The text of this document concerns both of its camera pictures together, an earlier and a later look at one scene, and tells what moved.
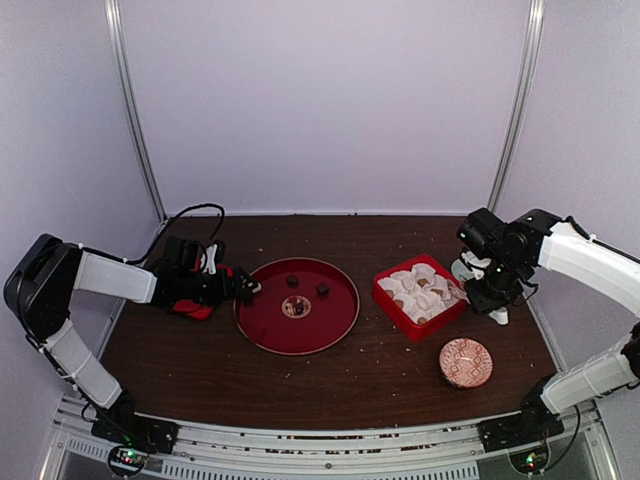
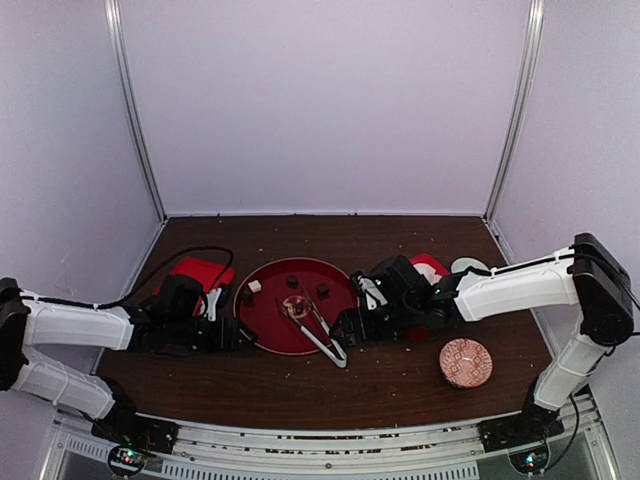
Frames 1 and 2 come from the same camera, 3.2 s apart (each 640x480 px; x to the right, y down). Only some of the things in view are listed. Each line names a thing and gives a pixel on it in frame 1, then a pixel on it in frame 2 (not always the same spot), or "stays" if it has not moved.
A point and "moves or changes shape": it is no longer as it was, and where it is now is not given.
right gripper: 483,304 -> 366,331
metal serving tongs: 458,293 moves or changes shape
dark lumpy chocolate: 292,281 stays
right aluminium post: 524,102 stays
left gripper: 226,292 -> 231,342
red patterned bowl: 465,363 stays
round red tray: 305,306 stays
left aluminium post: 115,28 stays
